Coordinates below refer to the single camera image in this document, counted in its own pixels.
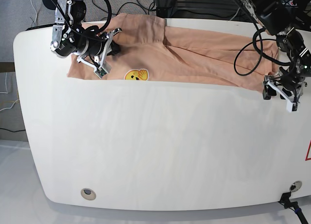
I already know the peach pink T-shirt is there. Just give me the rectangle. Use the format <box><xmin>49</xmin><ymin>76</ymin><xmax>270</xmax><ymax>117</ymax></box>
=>
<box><xmin>66</xmin><ymin>13</ymin><xmax>279</xmax><ymax>93</ymax></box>

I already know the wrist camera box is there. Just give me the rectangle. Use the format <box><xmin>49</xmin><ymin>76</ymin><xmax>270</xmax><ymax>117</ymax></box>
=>
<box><xmin>94</xmin><ymin>63</ymin><xmax>112</xmax><ymax>79</ymax></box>
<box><xmin>286</xmin><ymin>100</ymin><xmax>300</xmax><ymax>112</ymax></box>

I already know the black aluminium frame post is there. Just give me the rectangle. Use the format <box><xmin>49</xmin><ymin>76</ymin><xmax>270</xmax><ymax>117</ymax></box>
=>
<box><xmin>154</xmin><ymin>0</ymin><xmax>177</xmax><ymax>18</ymax></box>

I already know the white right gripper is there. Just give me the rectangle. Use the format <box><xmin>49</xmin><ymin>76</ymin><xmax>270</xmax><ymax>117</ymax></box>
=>
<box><xmin>77</xmin><ymin>28</ymin><xmax>121</xmax><ymax>69</ymax></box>

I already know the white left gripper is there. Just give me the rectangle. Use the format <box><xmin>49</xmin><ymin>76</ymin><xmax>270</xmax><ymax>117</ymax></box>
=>
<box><xmin>261</xmin><ymin>74</ymin><xmax>307</xmax><ymax>105</ymax></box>

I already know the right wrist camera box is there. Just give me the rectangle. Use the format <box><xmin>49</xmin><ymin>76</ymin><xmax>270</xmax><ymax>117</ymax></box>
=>
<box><xmin>94</xmin><ymin>63</ymin><xmax>112</xmax><ymax>79</ymax></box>

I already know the black flat bar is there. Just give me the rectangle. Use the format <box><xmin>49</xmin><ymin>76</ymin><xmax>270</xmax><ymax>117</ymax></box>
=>
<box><xmin>26</xmin><ymin>24</ymin><xmax>53</xmax><ymax>31</ymax></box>

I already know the left table cable grommet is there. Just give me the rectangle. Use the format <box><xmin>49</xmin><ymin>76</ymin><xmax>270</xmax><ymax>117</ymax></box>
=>
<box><xmin>81</xmin><ymin>188</ymin><xmax>96</xmax><ymax>201</ymax></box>

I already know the table cable grommet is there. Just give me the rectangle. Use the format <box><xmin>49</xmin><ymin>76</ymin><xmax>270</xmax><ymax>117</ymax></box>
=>
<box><xmin>81</xmin><ymin>188</ymin><xmax>96</xmax><ymax>201</ymax></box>
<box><xmin>290</xmin><ymin>181</ymin><xmax>302</xmax><ymax>192</ymax></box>

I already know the right table cable grommet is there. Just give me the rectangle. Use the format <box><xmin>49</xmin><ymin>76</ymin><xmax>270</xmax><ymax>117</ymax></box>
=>
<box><xmin>290</xmin><ymin>181</ymin><xmax>302</xmax><ymax>192</ymax></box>

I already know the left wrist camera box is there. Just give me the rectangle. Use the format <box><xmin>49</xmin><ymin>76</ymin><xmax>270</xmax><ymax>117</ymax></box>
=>
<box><xmin>286</xmin><ymin>100</ymin><xmax>300</xmax><ymax>112</ymax></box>

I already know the white floor cable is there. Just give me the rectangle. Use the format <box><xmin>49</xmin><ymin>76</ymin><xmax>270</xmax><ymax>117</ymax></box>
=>
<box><xmin>30</xmin><ymin>0</ymin><xmax>39</xmax><ymax>25</ymax></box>

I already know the black clamp mount with cable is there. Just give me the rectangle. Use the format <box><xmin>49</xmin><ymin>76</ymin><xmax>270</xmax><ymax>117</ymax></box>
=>
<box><xmin>278</xmin><ymin>192</ymin><xmax>308</xmax><ymax>224</ymax></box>

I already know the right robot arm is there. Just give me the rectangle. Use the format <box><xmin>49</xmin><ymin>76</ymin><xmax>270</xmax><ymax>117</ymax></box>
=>
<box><xmin>51</xmin><ymin>0</ymin><xmax>122</xmax><ymax>78</ymax></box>

